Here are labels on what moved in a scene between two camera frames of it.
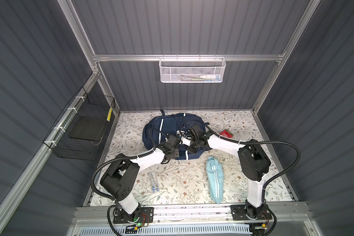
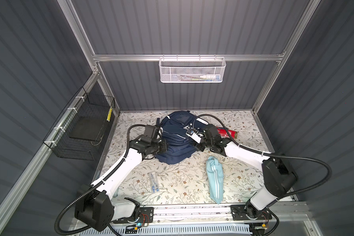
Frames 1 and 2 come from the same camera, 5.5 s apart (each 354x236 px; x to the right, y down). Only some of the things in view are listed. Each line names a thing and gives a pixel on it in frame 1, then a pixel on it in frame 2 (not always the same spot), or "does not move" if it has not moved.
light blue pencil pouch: (215, 169) does not move
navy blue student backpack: (190, 129) does not move
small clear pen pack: (154, 182) does not move
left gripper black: (176, 153) to (164, 148)
